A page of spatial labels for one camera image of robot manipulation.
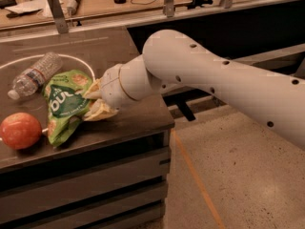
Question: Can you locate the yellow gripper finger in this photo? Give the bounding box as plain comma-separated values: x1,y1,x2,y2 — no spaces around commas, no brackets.
83,79,101,99
83,99,118,121

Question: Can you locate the grey handheld tool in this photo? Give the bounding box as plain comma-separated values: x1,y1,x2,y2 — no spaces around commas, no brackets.
67,0,81,16

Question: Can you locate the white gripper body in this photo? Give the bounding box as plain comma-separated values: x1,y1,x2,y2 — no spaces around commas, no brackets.
100,64,127,110

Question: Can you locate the green rice chip bag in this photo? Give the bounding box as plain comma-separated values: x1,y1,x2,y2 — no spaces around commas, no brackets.
43,70,92,147

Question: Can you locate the red apple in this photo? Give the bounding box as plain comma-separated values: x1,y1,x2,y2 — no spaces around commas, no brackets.
0,113,42,150

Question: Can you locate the grey metal shelf rail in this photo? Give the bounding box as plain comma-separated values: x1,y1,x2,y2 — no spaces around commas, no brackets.
235,44,305,70

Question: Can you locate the clear plastic water bottle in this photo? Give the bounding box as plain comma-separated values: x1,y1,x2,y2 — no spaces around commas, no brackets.
8,52,63,100

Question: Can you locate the middle metal bracket post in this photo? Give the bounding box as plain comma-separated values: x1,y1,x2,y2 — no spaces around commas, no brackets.
163,0,174,17

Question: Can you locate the wooden slat counter base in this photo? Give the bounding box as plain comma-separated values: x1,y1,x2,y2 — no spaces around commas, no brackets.
0,130,172,229

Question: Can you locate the left metal bracket post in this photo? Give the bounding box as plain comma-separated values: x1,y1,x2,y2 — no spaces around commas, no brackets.
47,0,69,34

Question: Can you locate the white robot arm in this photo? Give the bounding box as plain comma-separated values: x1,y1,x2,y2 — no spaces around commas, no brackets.
84,30,305,149

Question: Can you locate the white paper sheet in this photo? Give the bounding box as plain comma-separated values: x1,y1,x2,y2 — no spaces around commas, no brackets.
6,0,47,14

